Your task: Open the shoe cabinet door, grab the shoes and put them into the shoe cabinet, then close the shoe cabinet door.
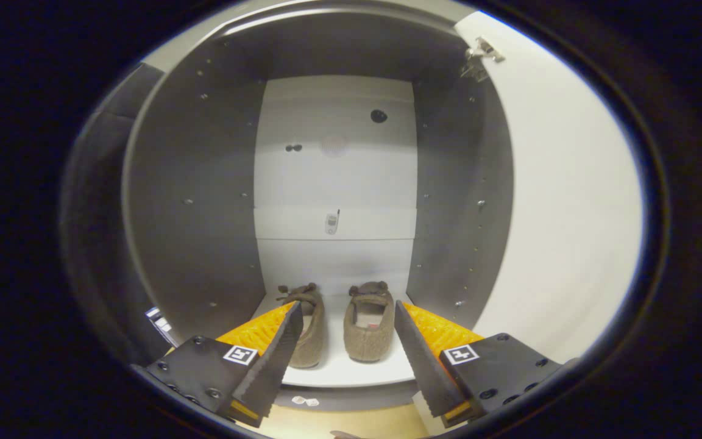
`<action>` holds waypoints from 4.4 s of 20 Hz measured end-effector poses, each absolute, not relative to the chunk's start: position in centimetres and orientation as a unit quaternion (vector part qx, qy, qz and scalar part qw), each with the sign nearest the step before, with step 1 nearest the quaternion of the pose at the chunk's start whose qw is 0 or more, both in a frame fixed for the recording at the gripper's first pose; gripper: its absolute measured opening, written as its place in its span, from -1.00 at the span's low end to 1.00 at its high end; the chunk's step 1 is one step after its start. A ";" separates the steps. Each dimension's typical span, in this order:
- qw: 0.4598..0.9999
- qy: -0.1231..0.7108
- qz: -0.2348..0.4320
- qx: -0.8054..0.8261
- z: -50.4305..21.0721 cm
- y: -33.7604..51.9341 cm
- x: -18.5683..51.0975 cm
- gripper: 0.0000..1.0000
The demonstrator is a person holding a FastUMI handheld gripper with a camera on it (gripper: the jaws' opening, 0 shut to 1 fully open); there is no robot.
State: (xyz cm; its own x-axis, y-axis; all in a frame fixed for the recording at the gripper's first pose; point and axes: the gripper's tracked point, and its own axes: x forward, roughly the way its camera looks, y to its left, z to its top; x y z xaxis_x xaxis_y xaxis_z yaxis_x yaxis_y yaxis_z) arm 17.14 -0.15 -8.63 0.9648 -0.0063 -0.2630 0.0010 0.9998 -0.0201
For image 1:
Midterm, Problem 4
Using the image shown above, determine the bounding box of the white covered book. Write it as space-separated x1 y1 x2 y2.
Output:
146 307 175 348

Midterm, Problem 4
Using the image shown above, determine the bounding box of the brown fluffy shoe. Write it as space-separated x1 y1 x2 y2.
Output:
276 282 327 369
344 280 396 363

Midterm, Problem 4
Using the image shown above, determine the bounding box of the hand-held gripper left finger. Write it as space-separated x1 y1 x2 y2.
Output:
138 300 304 429

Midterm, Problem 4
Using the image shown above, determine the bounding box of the white shoe cabinet door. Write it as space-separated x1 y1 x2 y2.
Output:
412 11 644 437

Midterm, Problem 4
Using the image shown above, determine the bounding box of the black backdrop cloth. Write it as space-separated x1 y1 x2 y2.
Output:
62 61 166 366

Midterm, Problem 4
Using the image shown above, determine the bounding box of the metal door hinge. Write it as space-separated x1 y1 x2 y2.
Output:
459 37 506 83

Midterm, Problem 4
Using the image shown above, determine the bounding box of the grey shoe cabinet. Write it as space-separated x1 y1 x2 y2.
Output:
121 0 516 412

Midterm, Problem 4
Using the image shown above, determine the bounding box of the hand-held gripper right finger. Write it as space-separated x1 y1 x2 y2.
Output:
392 299 571 429

